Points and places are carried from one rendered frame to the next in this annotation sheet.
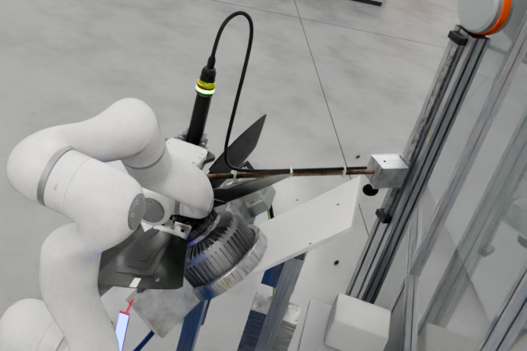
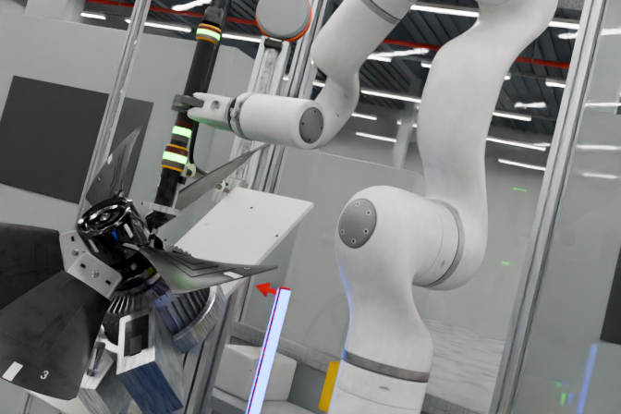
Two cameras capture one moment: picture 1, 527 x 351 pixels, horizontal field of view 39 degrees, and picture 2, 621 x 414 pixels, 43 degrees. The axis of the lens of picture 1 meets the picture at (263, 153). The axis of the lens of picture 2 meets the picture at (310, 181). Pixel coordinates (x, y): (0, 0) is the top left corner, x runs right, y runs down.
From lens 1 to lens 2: 1.74 m
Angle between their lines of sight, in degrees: 61
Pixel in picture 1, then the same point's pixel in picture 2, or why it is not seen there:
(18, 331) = (417, 206)
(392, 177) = not seen: hidden behind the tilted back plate
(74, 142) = not seen: outside the picture
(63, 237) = (492, 34)
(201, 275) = (180, 314)
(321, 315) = not seen: hidden behind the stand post
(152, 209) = (314, 123)
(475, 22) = (289, 27)
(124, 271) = (200, 273)
